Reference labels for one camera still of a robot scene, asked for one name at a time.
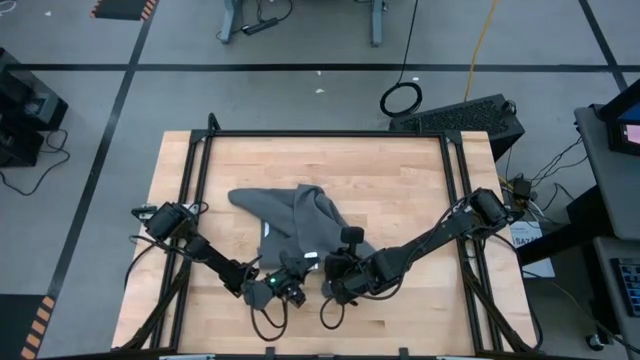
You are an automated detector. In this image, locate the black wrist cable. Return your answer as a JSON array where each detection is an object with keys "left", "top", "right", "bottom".
[
  {"left": 319, "top": 296, "right": 347, "bottom": 332},
  {"left": 249, "top": 298, "right": 290, "bottom": 343}
]

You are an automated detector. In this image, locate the grey waffle-weave towel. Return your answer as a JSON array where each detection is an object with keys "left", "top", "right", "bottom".
[{"left": 228, "top": 183, "right": 377, "bottom": 310}]

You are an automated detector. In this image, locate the black caster wheel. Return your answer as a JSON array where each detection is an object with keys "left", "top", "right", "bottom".
[{"left": 585, "top": 331, "right": 607, "bottom": 352}]

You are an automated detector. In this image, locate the black power adapter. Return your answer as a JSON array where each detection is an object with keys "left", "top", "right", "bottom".
[{"left": 511, "top": 177, "right": 534, "bottom": 202}]

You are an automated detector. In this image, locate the long yellow hanging cable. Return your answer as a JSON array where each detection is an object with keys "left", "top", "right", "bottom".
[{"left": 463, "top": 0, "right": 501, "bottom": 104}]

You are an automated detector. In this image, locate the long black hanging cable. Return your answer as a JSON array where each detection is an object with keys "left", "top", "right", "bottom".
[{"left": 379, "top": 0, "right": 424, "bottom": 119}]

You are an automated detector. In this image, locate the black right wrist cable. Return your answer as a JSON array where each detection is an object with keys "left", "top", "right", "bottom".
[{"left": 319, "top": 296, "right": 347, "bottom": 332}]

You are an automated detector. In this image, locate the hazard striped floor mat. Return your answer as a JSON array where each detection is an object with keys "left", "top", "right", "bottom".
[
  {"left": 89, "top": 0, "right": 160, "bottom": 23},
  {"left": 0, "top": 293, "right": 58, "bottom": 360}
]

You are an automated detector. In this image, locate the black floor cable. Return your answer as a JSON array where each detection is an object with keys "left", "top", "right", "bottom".
[{"left": 0, "top": 128, "right": 72, "bottom": 198}]

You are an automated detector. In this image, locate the white paper sign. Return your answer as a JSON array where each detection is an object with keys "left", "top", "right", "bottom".
[{"left": 508, "top": 219, "right": 557, "bottom": 280}]

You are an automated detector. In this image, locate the grey side desk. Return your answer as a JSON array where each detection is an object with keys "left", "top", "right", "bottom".
[
  {"left": 573, "top": 103, "right": 640, "bottom": 242},
  {"left": 593, "top": 236, "right": 640, "bottom": 360}
]

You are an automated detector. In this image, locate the black laptop screen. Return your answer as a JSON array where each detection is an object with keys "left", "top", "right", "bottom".
[{"left": 597, "top": 77, "right": 640, "bottom": 157}]

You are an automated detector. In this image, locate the grey desk leg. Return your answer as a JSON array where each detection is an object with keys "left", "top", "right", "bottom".
[
  {"left": 369, "top": 0, "right": 387, "bottom": 48},
  {"left": 217, "top": 0, "right": 244, "bottom": 46}
]

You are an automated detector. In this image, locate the black power strip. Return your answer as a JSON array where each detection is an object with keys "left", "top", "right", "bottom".
[{"left": 240, "top": 16, "right": 280, "bottom": 37}]

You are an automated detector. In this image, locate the black keypad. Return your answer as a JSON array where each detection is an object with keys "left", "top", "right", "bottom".
[{"left": 610, "top": 256, "right": 640, "bottom": 319}]

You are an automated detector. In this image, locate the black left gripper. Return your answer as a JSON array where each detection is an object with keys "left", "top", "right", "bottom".
[{"left": 259, "top": 249, "right": 322, "bottom": 309}]

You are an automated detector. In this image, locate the black equipment rack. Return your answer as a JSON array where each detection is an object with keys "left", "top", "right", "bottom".
[{"left": 0, "top": 46, "right": 70, "bottom": 168}]

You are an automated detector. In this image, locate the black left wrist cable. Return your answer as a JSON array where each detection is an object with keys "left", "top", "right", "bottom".
[{"left": 249, "top": 298, "right": 290, "bottom": 343}]

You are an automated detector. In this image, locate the black metal table frame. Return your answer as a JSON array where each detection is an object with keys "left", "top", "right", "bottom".
[{"left": 115, "top": 112, "right": 544, "bottom": 354}]

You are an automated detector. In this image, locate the black computer tower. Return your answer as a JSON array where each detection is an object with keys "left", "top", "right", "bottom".
[{"left": 389, "top": 93, "right": 527, "bottom": 162}]

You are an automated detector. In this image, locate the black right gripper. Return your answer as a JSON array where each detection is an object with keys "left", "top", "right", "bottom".
[{"left": 322, "top": 226, "right": 384, "bottom": 307}]

